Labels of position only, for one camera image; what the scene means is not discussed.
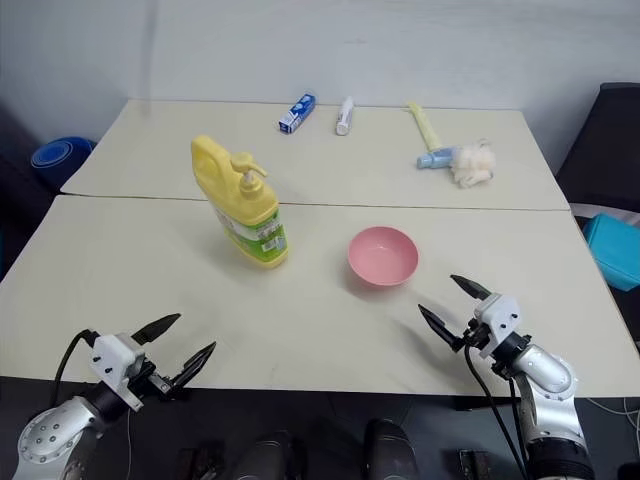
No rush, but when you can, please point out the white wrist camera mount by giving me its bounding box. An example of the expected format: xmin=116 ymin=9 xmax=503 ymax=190
xmin=471 ymin=293 xmax=522 ymax=359
xmin=89 ymin=333 xmax=147 ymax=412

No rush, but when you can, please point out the yellow pump soap bottle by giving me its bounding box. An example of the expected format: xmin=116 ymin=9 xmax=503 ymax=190
xmin=190 ymin=134 xmax=290 ymax=270

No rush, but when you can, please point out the blue round container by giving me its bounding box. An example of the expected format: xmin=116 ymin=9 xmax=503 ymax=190
xmin=30 ymin=137 xmax=99 ymax=189

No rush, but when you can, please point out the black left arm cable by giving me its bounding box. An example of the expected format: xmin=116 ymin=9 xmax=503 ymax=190
xmin=47 ymin=328 xmax=99 ymax=396

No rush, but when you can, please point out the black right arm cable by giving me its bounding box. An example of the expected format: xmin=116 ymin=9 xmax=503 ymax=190
xmin=463 ymin=342 xmax=532 ymax=480

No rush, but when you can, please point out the white floor cable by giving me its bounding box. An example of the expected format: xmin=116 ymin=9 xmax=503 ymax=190
xmin=584 ymin=393 xmax=640 ymax=417

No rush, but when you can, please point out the teal box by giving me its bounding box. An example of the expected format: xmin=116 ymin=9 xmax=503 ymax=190
xmin=582 ymin=213 xmax=640 ymax=292

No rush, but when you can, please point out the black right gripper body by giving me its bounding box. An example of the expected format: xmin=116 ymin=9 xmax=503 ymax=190
xmin=458 ymin=319 xmax=494 ymax=358

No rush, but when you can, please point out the black chair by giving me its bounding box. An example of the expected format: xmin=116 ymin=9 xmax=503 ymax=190
xmin=554 ymin=82 xmax=640 ymax=212

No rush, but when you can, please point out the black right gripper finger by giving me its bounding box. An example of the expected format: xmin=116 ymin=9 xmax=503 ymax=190
xmin=417 ymin=303 xmax=464 ymax=354
xmin=449 ymin=273 xmax=494 ymax=302

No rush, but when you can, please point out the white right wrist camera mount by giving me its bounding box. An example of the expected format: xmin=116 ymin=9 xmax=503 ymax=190
xmin=471 ymin=293 xmax=522 ymax=359

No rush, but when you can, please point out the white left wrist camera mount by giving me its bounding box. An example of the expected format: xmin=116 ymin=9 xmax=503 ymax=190
xmin=89 ymin=333 xmax=147 ymax=412

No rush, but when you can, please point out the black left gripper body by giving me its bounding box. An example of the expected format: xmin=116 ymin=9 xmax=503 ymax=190
xmin=130 ymin=355 xmax=191 ymax=402

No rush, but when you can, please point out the white toothpaste tube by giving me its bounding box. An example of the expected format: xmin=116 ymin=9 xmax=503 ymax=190
xmin=334 ymin=96 xmax=356 ymax=137

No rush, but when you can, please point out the pink plastic bowl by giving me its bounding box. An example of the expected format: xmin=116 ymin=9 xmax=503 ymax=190
xmin=348 ymin=226 xmax=420 ymax=288

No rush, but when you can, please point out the dark rounded shape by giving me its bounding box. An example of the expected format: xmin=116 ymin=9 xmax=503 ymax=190
xmin=232 ymin=430 xmax=307 ymax=480

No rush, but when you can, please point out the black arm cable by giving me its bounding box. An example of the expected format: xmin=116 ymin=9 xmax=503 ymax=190
xmin=463 ymin=342 xmax=532 ymax=480
xmin=47 ymin=328 xmax=99 ymax=396

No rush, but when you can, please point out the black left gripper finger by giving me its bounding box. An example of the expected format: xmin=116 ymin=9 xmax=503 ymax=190
xmin=131 ymin=313 xmax=182 ymax=346
xmin=169 ymin=341 xmax=218 ymax=389

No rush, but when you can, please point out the blue white toothpaste box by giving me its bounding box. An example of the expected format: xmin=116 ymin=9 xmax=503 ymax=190
xmin=278 ymin=90 xmax=318 ymax=135

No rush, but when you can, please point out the yellow handled sponge brush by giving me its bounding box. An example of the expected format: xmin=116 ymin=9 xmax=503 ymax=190
xmin=405 ymin=101 xmax=497 ymax=189

